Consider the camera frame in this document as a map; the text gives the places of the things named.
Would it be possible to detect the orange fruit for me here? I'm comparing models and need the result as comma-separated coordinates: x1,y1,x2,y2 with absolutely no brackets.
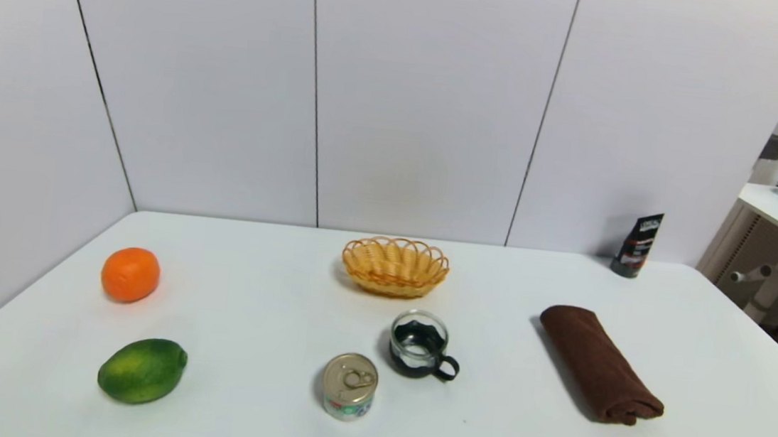
99,244,163,307

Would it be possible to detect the glass cup with black holder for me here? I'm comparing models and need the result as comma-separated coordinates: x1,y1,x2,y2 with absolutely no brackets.
385,308,466,384

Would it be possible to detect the yellow wicker basket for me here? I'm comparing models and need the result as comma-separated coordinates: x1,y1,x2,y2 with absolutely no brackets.
338,232,453,303

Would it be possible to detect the green mango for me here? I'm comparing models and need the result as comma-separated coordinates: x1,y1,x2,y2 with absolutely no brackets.
94,333,190,410

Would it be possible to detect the brown towel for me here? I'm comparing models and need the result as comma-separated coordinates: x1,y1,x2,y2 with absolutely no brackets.
530,303,674,430

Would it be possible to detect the black cosmetic tube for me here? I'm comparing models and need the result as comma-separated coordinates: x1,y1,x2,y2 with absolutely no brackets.
609,209,665,281

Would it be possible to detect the pull-tab tin can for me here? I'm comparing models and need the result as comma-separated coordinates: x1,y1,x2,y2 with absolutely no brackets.
318,350,382,425

